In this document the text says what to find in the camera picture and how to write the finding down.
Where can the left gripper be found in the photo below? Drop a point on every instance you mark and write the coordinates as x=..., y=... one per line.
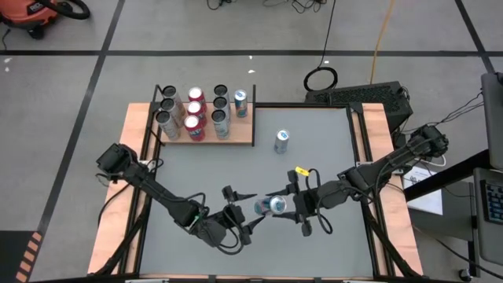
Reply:
x=233, y=214

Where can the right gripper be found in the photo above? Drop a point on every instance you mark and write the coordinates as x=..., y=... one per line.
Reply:
x=308, y=202

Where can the slim silver blue can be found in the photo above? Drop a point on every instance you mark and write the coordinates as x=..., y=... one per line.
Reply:
x=240, y=95
x=282, y=136
x=271, y=204

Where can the slim silver can black lid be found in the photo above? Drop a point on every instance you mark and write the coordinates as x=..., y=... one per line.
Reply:
x=219, y=116
x=170, y=91
x=162, y=117
x=221, y=103
x=221, y=90
x=167, y=104

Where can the red Fanta strawberry can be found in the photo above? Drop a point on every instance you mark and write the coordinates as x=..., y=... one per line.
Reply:
x=194, y=107
x=192, y=122
x=195, y=94

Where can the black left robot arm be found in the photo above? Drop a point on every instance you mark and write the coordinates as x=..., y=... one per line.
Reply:
x=165, y=198

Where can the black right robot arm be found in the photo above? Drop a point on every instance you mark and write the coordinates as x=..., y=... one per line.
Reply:
x=377, y=169

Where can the wooden shelf board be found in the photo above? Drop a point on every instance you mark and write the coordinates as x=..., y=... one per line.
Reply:
x=241, y=131

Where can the yellow gripper tag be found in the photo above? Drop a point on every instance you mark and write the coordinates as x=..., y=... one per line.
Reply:
x=302, y=170

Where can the grey table mat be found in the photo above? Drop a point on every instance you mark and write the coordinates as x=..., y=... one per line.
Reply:
x=251, y=259

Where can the white paper sheet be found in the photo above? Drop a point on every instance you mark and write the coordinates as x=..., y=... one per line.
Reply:
x=428, y=202

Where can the black metal stand bar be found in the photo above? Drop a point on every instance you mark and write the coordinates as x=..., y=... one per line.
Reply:
x=467, y=165

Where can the black caster wheel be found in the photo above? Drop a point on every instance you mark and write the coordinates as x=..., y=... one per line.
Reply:
x=464, y=274

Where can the grey device with keypad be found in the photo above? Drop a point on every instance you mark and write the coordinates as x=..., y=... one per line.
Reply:
x=493, y=202

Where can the black orange hazard strip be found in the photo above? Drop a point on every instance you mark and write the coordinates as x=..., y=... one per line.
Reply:
x=29, y=255

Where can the grey monitor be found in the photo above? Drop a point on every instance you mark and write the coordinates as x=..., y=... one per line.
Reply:
x=494, y=118

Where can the orange shop vacuum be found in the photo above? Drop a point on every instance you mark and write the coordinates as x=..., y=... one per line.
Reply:
x=27, y=12

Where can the black metal shelf frame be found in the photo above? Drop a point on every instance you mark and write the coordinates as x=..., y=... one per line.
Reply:
x=254, y=118

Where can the black aluminium table frame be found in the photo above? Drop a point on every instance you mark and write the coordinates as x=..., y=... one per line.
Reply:
x=300, y=105

